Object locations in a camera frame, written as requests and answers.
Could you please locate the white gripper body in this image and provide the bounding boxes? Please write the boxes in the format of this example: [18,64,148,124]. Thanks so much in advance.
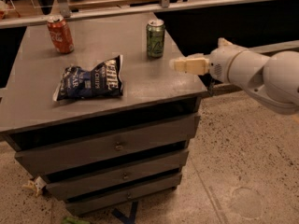
[209,45,249,84]

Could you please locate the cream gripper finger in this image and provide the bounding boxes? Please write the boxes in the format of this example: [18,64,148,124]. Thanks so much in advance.
[218,37,232,47]
[169,57,209,76]

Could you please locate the green soda can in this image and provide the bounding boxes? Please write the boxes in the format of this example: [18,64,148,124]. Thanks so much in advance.
[146,19,165,58]

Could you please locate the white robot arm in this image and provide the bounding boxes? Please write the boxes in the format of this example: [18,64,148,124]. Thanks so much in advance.
[169,37,299,115]

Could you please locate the red coke can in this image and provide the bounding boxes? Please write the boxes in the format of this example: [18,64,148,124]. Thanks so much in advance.
[47,15,74,54]

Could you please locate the top grey drawer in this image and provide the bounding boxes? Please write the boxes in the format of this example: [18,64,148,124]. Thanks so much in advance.
[15,114,199,176]

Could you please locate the grey drawer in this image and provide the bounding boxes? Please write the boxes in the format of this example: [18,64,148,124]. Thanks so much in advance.
[47,148,189,201]
[65,173,182,216]
[15,114,199,176]

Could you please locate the blue kettle chips bag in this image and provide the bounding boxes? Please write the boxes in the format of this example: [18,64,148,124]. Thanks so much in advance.
[53,55,123,101]

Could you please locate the grey drawer cabinet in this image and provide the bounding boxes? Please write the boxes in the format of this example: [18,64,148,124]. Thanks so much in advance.
[0,14,204,204]

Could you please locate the grey metal railing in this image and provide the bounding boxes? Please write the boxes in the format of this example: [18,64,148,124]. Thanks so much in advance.
[0,0,299,30]

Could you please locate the middle grey drawer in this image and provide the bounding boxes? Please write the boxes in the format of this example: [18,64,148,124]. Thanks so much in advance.
[47,148,189,201]

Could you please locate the bottom grey drawer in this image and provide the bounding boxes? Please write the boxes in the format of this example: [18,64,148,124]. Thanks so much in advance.
[65,173,182,216]

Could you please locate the crumpled paper scrap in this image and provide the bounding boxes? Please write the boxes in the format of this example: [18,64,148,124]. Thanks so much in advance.
[23,176,47,197]

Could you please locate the green object on floor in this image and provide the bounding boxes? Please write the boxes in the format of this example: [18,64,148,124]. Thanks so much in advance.
[61,217,91,224]

